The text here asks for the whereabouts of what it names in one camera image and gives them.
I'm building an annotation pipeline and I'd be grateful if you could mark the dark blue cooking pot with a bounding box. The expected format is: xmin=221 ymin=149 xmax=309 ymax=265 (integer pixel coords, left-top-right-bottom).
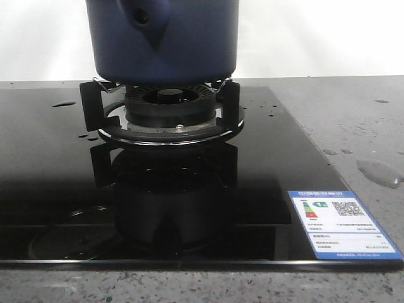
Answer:
xmin=86 ymin=0 xmax=239 ymax=85

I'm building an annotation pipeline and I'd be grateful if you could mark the black metal pot support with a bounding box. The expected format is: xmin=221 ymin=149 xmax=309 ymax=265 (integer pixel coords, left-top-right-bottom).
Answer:
xmin=80 ymin=78 xmax=244 ymax=146

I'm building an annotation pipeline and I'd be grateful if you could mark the black gas burner head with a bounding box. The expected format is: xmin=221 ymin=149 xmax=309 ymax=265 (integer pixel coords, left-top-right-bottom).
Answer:
xmin=124 ymin=85 xmax=216 ymax=128

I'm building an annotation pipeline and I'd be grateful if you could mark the black glass gas cooktop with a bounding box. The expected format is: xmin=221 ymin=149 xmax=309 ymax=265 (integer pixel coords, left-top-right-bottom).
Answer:
xmin=1 ymin=87 xmax=403 ymax=271

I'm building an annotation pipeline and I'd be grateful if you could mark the blue energy label sticker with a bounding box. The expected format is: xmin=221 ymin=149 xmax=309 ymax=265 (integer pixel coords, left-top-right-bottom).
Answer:
xmin=288 ymin=190 xmax=403 ymax=261

